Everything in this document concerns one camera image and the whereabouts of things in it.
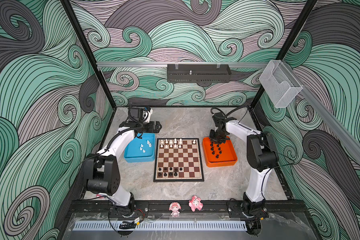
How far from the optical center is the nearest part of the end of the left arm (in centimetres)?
65

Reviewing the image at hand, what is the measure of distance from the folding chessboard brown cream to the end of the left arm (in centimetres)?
17

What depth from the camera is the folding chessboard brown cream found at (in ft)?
2.78
